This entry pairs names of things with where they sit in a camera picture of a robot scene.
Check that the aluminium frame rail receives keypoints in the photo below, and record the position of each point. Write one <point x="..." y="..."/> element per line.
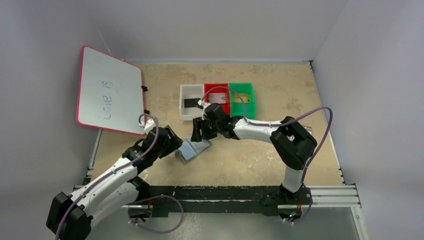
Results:
<point x="246" y="199"/>

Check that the white plastic bin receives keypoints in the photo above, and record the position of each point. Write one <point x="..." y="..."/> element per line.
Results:
<point x="188" y="92"/>

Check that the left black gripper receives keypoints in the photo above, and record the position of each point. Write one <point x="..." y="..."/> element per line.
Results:
<point x="173" y="143"/>

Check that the red plastic bin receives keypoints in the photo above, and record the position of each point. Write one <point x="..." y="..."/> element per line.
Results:
<point x="218" y="88"/>

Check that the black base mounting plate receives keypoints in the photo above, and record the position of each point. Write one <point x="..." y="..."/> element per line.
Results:
<point x="145" y="209"/>

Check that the gold credit card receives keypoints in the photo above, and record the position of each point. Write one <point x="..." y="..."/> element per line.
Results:
<point x="240" y="97"/>

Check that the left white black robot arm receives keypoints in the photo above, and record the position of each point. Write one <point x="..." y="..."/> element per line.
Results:
<point x="73" y="216"/>

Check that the green plastic bin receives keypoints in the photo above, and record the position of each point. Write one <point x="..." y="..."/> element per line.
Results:
<point x="246" y="91"/>

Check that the grey leather card holder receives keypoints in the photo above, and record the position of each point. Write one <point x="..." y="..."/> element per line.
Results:
<point x="189" y="150"/>

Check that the black credit card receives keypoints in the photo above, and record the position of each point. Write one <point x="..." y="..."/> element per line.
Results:
<point x="190" y="102"/>

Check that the silver pink credit card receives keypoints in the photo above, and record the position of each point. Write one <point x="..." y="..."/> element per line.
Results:
<point x="218" y="98"/>

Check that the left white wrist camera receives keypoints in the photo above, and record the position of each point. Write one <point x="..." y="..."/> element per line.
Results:
<point x="148" y="125"/>

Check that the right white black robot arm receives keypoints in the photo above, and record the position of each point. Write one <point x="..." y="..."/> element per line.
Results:
<point x="293" y="143"/>

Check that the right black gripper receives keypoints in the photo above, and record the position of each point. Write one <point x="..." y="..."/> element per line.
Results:
<point x="200" y="129"/>

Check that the white board with pink frame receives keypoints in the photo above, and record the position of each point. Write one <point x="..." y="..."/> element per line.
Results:
<point x="110" y="93"/>

